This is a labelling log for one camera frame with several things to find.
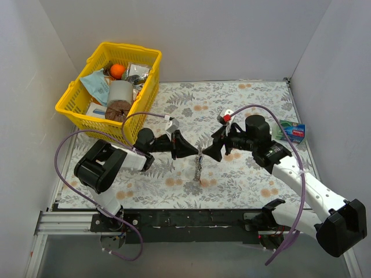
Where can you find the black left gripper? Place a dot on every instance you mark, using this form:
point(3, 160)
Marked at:
point(174, 145)

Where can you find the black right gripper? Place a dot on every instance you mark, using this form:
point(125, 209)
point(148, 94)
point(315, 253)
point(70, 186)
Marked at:
point(226, 142)

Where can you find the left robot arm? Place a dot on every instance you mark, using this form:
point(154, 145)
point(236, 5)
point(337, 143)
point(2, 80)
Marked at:
point(98, 168)

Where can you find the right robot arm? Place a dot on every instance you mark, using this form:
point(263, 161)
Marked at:
point(335, 222)

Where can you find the floral table mat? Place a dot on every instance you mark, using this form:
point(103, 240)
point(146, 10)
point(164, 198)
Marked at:
point(235, 182)

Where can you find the brown round object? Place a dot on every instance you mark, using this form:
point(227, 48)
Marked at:
point(118, 110)

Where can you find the blue red small box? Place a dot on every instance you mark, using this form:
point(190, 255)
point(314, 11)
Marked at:
point(294, 131)

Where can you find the grey tape roll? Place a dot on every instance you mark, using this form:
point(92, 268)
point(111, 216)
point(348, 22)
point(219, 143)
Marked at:
point(120, 90)

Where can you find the silver foil packet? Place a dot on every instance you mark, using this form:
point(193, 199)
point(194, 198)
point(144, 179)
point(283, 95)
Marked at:
point(136, 74)

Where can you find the white box in basket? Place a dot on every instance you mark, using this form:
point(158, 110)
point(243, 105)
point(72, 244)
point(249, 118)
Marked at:
point(96, 111)

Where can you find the orange ball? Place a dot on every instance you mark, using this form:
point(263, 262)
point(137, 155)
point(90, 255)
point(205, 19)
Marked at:
point(117, 70)

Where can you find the light blue pouch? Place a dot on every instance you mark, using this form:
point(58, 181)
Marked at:
point(98, 85)

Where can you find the yellow plastic basket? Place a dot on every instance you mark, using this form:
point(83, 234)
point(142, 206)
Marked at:
point(76, 100)

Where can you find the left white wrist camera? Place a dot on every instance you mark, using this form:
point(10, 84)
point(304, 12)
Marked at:
point(172, 125)

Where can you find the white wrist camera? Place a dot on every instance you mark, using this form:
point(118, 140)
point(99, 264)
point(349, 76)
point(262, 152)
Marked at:
point(172, 125)
point(225, 117)

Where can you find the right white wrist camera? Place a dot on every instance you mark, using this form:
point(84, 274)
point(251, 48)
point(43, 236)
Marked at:
point(225, 117)

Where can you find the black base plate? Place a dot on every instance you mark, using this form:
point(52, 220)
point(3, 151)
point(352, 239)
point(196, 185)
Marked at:
point(193, 225)

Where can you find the aluminium frame rail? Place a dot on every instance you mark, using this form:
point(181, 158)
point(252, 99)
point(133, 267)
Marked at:
point(72, 222)

